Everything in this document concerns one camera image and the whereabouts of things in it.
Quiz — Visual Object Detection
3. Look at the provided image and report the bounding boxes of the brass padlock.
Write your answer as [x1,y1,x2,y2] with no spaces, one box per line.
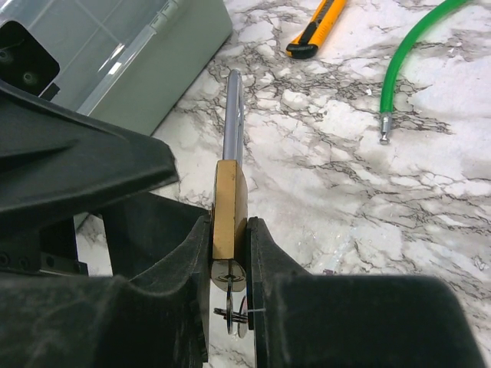
[211,69,248,292]

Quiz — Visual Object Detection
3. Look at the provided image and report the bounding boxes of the green cable lock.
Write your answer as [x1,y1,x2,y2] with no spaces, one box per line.
[379,0,467,145]

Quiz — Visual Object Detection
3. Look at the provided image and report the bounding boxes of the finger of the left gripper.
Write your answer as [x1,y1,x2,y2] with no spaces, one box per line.
[1,83,178,274]

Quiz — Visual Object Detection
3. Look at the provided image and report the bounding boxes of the yellow utility knife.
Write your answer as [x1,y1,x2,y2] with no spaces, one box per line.
[285,0,347,60]

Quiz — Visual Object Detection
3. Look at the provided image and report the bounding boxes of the clear plastic storage box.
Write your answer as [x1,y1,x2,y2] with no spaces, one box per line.
[1,1,232,135]

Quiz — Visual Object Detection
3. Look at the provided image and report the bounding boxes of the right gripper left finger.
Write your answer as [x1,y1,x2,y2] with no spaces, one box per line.
[1,216,210,367]

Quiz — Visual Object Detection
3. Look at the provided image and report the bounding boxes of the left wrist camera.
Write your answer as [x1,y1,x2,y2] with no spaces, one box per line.
[1,20,60,101]

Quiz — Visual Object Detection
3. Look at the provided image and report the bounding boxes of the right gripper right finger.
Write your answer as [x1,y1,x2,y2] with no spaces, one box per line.
[246,218,485,367]

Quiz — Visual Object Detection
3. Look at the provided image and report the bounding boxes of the spare silver keys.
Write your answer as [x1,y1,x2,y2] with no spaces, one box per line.
[211,260,249,339]

